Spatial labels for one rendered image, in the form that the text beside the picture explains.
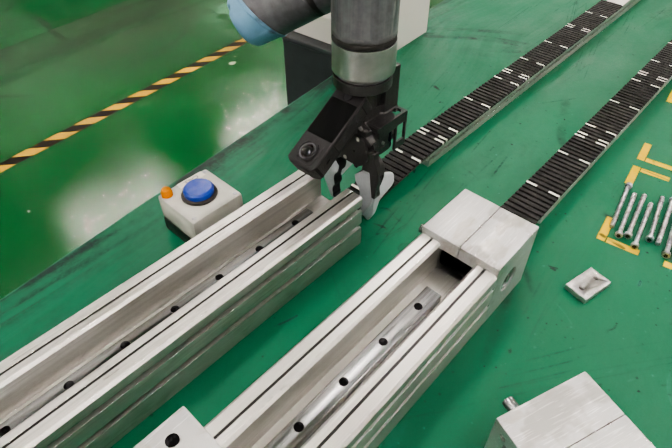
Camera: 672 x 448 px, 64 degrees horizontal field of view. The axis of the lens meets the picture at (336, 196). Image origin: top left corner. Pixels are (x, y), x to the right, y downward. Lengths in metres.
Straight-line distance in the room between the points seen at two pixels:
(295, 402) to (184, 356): 0.12
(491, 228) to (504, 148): 0.31
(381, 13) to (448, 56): 0.62
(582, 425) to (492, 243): 0.21
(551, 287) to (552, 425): 0.26
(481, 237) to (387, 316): 0.14
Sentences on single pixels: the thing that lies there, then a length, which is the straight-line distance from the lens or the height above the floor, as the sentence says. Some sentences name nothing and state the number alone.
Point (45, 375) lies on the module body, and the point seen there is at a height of 0.84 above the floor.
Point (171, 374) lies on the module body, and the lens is 0.61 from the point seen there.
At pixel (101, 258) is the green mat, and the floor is 0.78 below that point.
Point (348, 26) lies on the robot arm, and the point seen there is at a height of 1.07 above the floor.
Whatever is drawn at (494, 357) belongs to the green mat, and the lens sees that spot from 0.65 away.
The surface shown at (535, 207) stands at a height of 0.81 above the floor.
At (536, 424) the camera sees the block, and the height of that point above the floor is 0.87.
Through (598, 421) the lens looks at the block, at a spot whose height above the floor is 0.87.
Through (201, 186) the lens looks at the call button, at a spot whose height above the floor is 0.85.
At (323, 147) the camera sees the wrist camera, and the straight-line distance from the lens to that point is 0.63.
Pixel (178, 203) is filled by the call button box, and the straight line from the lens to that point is 0.73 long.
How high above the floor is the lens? 1.31
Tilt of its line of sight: 42 degrees down
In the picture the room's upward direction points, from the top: straight up
